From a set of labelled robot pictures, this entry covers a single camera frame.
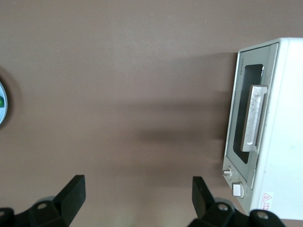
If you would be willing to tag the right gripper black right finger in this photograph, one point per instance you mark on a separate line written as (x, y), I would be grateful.
(206, 210)

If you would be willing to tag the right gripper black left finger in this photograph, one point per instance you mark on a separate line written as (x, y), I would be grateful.
(66, 208)

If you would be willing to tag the square white oven knob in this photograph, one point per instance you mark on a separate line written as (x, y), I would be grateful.
(237, 189)

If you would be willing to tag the round silver oven knob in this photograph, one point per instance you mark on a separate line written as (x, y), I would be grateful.
(227, 173)

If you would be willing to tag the white toaster oven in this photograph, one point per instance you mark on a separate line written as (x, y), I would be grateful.
(284, 118)

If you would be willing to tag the red warning sticker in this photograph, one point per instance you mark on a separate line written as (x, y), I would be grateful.
(267, 201)

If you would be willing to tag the light blue plate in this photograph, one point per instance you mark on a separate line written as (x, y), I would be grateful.
(4, 111)

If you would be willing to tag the green cucumber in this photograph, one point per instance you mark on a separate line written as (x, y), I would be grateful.
(1, 102)

